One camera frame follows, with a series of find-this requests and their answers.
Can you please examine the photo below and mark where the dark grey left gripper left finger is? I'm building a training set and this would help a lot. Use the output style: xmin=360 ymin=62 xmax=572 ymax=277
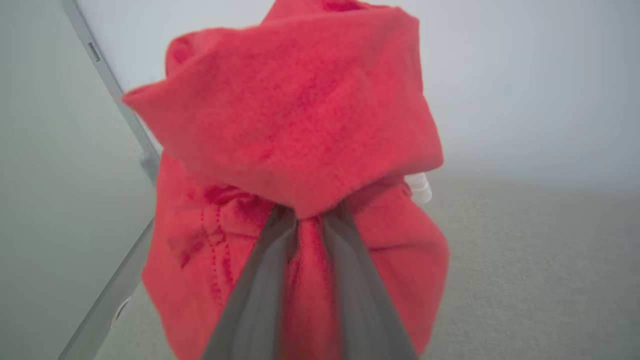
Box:
xmin=200 ymin=204 xmax=299 ymax=360

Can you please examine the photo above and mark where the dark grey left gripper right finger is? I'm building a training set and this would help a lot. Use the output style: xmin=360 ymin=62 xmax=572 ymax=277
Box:
xmin=319 ymin=201 xmax=419 ymax=360

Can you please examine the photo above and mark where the red and white basketball jersey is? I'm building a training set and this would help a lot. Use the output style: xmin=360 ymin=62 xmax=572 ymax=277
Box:
xmin=122 ymin=0 xmax=450 ymax=360

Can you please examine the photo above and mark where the grey fabric sofa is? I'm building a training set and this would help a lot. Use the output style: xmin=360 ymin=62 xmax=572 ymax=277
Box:
xmin=95 ymin=175 xmax=640 ymax=360

